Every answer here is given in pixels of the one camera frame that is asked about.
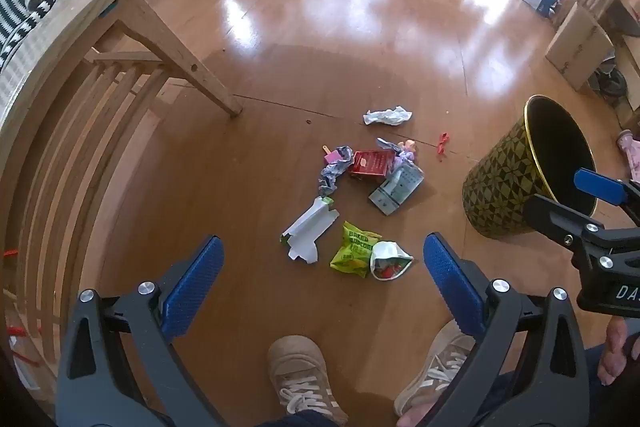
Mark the pink water bottle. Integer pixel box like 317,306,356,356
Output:
617,129,640,184

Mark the blue grey plastic bag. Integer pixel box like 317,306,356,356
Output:
319,138,404,198

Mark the brown cardboard box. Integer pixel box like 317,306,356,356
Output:
544,2,615,92

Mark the person's right shoe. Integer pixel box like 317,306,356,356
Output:
394,321,477,417

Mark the crumpled white tissue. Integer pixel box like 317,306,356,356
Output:
363,106,414,126

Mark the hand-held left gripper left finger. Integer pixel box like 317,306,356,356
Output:
56,235,227,427

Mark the person's shoe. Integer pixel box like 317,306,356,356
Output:
266,335,349,426
394,321,477,417

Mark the white red snack bag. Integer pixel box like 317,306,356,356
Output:
369,241,414,282

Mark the person's left shoe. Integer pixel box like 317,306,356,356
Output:
266,335,349,426

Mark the grey green packet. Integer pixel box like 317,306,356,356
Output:
368,164,425,217

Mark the red cardboard box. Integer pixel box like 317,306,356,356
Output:
348,149,394,180

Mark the person's right hand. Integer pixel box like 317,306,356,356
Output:
597,319,640,387

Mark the person's left leg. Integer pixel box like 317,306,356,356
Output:
257,409,326,427

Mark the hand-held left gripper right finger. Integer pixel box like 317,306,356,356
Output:
422,232,591,427

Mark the green popcorn bag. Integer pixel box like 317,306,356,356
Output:
329,221,383,279

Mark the black gold patterned trash bin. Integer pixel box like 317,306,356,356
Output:
461,95,599,239

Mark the flattened white carton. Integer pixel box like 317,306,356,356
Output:
280,196,340,266

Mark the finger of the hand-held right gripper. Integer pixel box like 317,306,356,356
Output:
574,168,640,225
524,194,609,253

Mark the black white striped blanket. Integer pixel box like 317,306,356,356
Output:
0,0,105,64

